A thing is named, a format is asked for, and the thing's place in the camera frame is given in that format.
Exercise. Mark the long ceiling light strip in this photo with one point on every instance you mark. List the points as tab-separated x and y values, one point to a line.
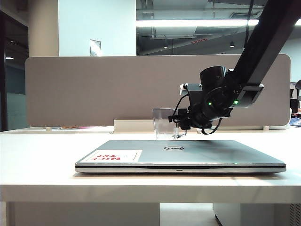
188	22

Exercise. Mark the grey-brown desk divider panel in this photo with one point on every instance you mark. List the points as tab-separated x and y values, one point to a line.
105	89

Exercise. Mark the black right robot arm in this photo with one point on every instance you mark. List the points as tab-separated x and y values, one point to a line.
263	40

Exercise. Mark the black office chair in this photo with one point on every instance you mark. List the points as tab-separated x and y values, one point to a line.
296	99

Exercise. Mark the white wall notice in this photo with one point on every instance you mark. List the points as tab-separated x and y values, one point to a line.
95	47

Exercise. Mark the silver Dell laptop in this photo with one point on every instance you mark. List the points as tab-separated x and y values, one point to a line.
202	153

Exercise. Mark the white Nice Try sticker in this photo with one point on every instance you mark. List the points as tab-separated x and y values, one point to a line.
113	155

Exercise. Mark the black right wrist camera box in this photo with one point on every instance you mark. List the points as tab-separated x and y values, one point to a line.
195	96

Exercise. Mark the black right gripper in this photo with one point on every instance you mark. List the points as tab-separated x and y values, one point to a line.
196	118

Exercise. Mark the clear faceted water cup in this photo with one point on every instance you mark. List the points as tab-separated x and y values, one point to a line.
162	122

